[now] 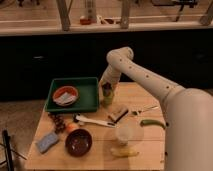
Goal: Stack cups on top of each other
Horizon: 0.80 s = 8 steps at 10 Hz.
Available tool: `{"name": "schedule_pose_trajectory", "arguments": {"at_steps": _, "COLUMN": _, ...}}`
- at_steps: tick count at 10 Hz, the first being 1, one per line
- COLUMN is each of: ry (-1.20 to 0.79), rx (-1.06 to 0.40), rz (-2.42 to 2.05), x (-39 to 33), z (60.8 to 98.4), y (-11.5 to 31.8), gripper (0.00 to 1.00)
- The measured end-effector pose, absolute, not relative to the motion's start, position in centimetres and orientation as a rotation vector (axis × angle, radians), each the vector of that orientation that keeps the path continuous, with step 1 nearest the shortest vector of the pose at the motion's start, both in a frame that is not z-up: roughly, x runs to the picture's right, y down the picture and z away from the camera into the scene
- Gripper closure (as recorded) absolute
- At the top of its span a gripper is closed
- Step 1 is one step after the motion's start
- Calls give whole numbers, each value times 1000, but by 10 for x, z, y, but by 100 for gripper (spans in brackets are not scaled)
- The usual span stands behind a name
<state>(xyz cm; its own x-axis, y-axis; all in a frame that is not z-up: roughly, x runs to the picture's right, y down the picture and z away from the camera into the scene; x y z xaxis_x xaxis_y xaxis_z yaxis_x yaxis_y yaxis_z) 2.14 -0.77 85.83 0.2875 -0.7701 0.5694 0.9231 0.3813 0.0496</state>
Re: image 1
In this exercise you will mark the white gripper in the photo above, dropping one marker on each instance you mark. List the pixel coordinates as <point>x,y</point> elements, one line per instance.
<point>109,81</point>

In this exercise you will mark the green plastic tray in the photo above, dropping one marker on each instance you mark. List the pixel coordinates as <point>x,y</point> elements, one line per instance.
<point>88,95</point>

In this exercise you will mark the black stand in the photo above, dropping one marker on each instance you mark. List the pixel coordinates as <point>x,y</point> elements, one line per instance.
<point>8,151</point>

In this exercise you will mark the orange fruit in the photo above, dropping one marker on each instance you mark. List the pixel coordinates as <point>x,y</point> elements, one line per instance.
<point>71,127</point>

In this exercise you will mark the white handled brush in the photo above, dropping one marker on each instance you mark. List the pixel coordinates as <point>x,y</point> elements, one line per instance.
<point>88,120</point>

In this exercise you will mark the yellow banana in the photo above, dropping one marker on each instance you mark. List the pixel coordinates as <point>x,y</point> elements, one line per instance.
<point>123,152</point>

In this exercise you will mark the orange bowl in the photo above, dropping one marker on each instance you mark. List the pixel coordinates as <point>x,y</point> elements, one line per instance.
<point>61,90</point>

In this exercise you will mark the red object on shelf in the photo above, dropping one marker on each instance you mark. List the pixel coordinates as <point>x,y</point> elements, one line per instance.
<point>85,21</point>

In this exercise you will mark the clear plastic cup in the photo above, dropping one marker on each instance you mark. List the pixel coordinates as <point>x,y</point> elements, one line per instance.
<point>124,132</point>

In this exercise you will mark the dark brown bowl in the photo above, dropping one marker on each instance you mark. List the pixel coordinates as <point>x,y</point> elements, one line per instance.
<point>78,142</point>

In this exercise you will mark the grey cloth in bowl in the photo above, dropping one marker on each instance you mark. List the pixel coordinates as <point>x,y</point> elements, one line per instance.
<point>65,98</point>

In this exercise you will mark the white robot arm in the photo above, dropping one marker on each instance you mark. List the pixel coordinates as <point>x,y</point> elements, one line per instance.
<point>188,113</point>

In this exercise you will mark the green chili pepper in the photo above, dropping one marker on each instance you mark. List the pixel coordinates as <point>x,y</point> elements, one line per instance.
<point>149,122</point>

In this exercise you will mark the wooden block brush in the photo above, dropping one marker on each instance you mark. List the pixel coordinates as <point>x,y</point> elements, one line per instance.
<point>116,115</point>

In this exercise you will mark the green cup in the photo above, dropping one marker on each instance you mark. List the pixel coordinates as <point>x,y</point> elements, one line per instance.
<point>108,98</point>

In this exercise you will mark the dark grape bunch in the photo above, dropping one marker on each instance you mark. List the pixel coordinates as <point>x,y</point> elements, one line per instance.
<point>59,123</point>

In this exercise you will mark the blue sponge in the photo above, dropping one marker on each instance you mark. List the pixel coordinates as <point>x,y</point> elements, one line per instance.
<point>45,143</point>

